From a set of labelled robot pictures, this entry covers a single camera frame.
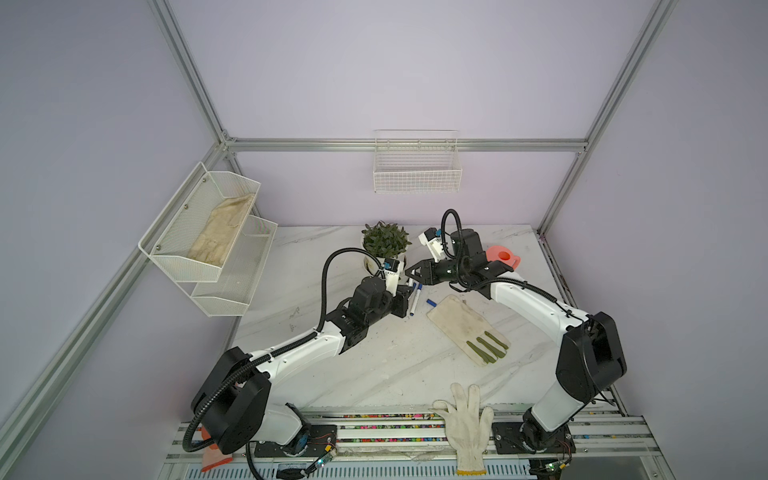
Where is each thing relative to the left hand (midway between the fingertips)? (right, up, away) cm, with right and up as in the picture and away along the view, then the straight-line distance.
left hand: (409, 289), depth 81 cm
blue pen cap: (+8, -6, +18) cm, 21 cm away
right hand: (-1, +5, 0) cm, 5 cm away
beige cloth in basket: (-52, +13, -4) cm, 54 cm away
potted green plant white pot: (-8, +14, +13) cm, 21 cm away
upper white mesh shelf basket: (-57, +14, -4) cm, 59 cm away
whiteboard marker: (+3, -6, +17) cm, 18 cm away
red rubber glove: (-48, -40, -10) cm, 63 cm away
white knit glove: (+14, -36, -5) cm, 39 cm away
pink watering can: (+33, +10, +17) cm, 38 cm away
